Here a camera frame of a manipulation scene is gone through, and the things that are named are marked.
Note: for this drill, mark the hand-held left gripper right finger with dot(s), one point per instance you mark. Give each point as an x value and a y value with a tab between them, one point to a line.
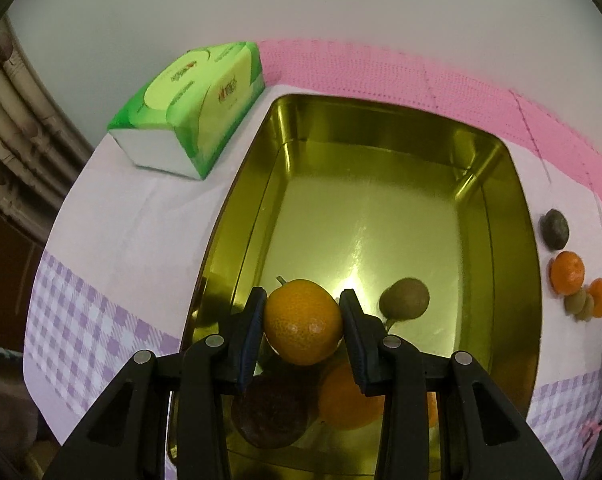
356	350

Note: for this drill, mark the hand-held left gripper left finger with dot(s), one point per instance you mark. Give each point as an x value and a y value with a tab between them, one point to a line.
253	340

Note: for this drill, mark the orange mandarin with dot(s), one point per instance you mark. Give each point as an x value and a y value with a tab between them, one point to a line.
346	402
567	273
600	297
303	320

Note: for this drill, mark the brown longan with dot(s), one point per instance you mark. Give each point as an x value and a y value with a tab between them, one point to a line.
575	301
587	306
404	297

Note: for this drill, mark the dark passion fruit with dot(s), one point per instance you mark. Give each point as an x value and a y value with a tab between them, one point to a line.
273	415
554	229

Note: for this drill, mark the maroon gold tin box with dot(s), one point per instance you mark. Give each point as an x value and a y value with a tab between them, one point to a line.
381	200

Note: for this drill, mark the pink purple checkered cloth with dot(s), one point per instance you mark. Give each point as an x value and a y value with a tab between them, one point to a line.
131	230

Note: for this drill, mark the green tissue pack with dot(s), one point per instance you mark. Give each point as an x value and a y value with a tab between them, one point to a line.
201	95

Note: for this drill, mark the wicker basket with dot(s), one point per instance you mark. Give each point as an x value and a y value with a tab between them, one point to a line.
26	125

